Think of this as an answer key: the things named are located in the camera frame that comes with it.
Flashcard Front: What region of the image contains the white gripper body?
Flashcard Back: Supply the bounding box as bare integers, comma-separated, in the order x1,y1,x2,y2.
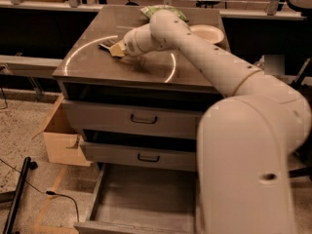
123,29,144,57

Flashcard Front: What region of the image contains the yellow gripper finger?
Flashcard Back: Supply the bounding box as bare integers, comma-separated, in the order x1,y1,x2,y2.
109,41,127,58

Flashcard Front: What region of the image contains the rxbar chocolate bar wrapper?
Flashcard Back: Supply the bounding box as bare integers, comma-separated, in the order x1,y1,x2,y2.
98,38,117,51

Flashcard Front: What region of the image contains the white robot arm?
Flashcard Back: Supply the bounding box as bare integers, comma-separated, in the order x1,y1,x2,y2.
110,10,311,234

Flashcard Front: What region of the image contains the grey drawer cabinet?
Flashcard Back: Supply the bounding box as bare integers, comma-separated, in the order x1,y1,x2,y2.
52,5,242,174

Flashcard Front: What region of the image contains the grey top drawer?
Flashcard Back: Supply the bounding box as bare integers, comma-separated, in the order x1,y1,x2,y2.
61,99,202,139

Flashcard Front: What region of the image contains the grey drawer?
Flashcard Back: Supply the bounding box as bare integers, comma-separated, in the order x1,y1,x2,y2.
61,99,202,139
80,141,196,172
74,164,201,234

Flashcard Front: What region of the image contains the grey middle drawer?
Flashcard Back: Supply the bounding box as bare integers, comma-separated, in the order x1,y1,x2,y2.
80,141,196,172

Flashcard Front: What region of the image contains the grey bottom drawer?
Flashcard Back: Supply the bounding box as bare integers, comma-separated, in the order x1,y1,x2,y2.
74,164,201,234

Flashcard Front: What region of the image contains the green snack bag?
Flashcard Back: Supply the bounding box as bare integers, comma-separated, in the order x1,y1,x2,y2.
140,5,188,22

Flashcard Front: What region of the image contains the white paper bowl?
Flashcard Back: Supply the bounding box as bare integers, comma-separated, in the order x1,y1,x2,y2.
190,24,224,44

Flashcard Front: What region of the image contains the cardboard box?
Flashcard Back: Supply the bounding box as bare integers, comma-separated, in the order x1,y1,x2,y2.
33,95,91,167

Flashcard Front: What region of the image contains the black metal stand leg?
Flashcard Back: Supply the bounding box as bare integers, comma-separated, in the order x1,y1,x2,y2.
0,157,35,234

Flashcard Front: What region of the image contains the black floor cable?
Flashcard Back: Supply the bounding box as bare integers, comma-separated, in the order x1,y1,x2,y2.
0,158,81,222

